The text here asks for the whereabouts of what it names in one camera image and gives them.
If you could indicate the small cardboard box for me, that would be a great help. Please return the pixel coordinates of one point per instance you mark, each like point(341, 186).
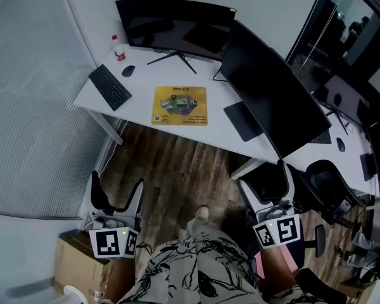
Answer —
point(358, 290)

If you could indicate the person's right forearm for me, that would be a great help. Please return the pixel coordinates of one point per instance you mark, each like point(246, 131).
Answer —
point(277, 271)

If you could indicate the black mesh office chair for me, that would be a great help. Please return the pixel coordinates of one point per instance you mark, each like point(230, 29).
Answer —
point(332, 188)

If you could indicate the black monitor with thin-legged stand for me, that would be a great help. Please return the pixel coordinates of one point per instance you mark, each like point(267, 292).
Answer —
point(174, 24)
point(345, 97)

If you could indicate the person's beige shoe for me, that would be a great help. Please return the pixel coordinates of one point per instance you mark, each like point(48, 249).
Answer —
point(202, 213)

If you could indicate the grey chair with white disc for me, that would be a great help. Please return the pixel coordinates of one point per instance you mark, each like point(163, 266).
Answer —
point(76, 294)

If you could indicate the yellow printed mouse pad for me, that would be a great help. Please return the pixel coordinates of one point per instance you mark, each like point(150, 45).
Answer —
point(179, 106)

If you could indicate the person's patterned shirt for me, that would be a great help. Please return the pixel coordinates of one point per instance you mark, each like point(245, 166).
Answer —
point(196, 274)

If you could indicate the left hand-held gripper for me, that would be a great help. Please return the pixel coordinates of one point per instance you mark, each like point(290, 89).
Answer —
point(107, 244)

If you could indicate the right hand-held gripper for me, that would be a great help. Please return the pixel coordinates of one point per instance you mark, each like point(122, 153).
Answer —
point(286, 230)

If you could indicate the black keyboard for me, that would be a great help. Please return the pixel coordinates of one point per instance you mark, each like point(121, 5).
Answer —
point(323, 137)
point(109, 87)

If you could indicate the white desk leg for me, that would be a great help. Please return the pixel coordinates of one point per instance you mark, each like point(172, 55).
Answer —
point(250, 169)
point(106, 127)

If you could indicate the large cardboard box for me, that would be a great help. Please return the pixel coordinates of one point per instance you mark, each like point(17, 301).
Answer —
point(76, 264)

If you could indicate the clear bottle with red cap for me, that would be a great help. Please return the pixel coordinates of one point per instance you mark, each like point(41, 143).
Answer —
point(118, 51)

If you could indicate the black computer mouse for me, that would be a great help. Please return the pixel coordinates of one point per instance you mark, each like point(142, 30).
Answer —
point(340, 144)
point(128, 71)

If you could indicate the person's beige trousers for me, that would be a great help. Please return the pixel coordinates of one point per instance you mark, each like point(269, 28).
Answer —
point(198, 228)

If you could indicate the person's left forearm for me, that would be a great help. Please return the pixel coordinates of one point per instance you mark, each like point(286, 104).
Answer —
point(120, 280)

